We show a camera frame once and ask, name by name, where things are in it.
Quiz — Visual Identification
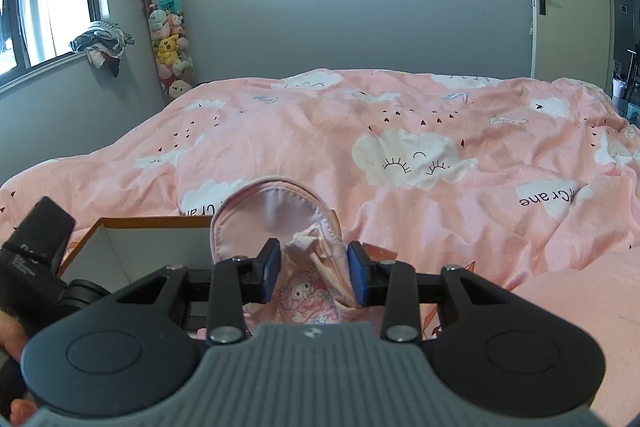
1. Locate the orange cardboard box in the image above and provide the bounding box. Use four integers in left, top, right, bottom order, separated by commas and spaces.
58, 216, 212, 293

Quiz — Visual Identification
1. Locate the pink mini backpack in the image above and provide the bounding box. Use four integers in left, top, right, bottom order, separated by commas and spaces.
210, 178, 383, 333

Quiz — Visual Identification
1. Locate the clothes pile on windowsill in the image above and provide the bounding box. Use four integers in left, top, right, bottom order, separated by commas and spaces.
70, 20, 134, 78

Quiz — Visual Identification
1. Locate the pink patterned duvet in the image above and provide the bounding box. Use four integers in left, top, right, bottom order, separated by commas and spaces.
1, 69, 639, 426

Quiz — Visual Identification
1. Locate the clear tube of plushies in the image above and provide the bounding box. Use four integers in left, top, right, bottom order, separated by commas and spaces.
142, 0, 195, 102

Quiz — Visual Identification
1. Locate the person's left hand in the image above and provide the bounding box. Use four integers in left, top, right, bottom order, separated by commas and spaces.
0, 310, 39, 426

